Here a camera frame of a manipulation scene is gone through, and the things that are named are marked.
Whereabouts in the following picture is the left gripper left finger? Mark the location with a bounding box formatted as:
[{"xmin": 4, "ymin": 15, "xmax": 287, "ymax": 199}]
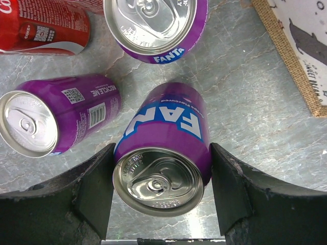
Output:
[{"xmin": 1, "ymin": 143, "xmax": 115, "ymax": 244}]

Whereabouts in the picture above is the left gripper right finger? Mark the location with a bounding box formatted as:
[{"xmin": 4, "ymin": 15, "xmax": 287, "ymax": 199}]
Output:
[{"xmin": 211, "ymin": 143, "xmax": 326, "ymax": 244}]

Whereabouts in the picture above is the purple can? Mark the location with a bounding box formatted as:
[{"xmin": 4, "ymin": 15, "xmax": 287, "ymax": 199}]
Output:
[
  {"xmin": 103, "ymin": 0, "xmax": 208, "ymax": 64},
  {"xmin": 112, "ymin": 82, "xmax": 212, "ymax": 217},
  {"xmin": 1, "ymin": 74, "xmax": 122, "ymax": 158}
]

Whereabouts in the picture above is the purple can back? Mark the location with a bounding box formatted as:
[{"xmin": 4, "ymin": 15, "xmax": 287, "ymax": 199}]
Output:
[{"xmin": 112, "ymin": 82, "xmax": 212, "ymax": 217}]

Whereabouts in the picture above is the red cola can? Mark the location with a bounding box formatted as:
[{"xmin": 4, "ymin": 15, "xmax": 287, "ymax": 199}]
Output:
[
  {"xmin": 66, "ymin": 0, "xmax": 104, "ymax": 15},
  {"xmin": 1, "ymin": 0, "xmax": 90, "ymax": 55}
]

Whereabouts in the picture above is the brown canvas bag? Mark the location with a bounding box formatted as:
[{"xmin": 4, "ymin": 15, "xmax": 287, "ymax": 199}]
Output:
[{"xmin": 252, "ymin": 1, "xmax": 326, "ymax": 118}]

